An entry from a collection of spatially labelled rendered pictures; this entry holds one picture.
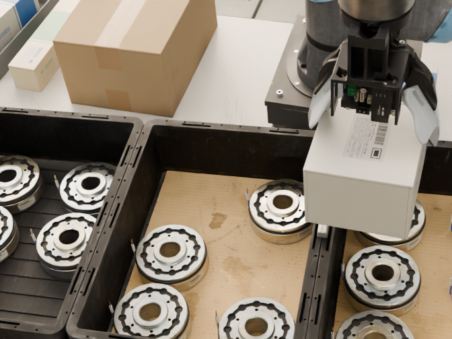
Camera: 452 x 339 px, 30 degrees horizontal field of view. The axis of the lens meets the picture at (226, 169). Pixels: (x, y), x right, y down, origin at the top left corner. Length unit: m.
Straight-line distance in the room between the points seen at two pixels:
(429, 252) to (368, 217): 0.30
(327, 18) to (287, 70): 0.17
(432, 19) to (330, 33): 0.17
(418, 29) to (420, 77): 0.49
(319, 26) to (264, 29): 0.41
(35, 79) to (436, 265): 0.92
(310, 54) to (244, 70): 0.27
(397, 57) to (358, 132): 0.12
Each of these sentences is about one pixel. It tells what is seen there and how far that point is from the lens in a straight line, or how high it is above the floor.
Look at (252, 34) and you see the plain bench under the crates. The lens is 1.83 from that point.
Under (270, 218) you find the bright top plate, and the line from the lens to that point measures 1.24.
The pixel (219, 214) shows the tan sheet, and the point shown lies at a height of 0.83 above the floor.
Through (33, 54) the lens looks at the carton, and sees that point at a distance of 1.79.
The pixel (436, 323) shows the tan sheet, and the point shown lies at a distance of 1.18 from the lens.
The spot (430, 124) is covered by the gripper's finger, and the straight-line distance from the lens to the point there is 0.96.
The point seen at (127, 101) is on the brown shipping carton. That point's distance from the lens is 1.67.
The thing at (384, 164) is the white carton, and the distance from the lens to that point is 0.94.
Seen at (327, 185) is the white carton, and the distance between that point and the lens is 0.94.
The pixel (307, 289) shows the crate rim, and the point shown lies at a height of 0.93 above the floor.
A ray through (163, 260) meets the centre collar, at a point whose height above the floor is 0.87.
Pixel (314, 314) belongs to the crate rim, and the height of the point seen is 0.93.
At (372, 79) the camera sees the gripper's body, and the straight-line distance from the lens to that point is 0.86.
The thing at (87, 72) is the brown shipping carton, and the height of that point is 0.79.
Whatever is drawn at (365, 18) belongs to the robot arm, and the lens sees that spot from 0.83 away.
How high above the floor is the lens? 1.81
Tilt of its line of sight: 46 degrees down
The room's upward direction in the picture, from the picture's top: 8 degrees counter-clockwise
